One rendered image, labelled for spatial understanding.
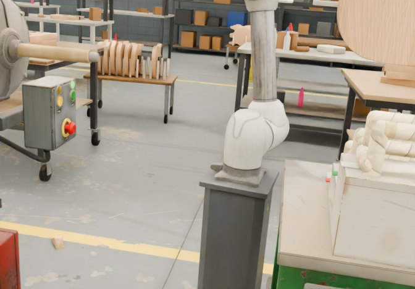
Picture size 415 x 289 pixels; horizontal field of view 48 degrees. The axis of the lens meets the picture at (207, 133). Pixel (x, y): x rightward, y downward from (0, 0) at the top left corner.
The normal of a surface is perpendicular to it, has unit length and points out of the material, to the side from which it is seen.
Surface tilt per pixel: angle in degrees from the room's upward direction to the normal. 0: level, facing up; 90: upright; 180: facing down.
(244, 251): 90
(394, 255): 90
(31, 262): 0
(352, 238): 90
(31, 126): 90
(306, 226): 0
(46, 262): 0
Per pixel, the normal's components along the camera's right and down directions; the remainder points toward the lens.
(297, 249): 0.07, -0.96
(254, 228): 0.46, 0.29
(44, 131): -0.18, 0.27
